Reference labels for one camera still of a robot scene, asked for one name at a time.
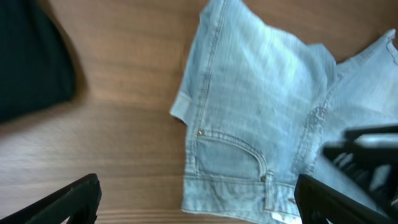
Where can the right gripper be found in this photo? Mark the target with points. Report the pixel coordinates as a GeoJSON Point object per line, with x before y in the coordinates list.
{"type": "Point", "coordinates": [374, 169]}

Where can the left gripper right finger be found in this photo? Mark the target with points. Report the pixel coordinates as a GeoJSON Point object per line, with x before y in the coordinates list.
{"type": "Point", "coordinates": [319, 204]}

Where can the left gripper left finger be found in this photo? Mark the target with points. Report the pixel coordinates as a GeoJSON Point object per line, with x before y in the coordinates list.
{"type": "Point", "coordinates": [76, 203]}

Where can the light blue denim shorts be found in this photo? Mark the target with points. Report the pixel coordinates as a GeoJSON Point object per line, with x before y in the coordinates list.
{"type": "Point", "coordinates": [259, 104]}

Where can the folded black garment stack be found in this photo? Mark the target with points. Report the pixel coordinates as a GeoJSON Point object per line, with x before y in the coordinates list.
{"type": "Point", "coordinates": [36, 68]}

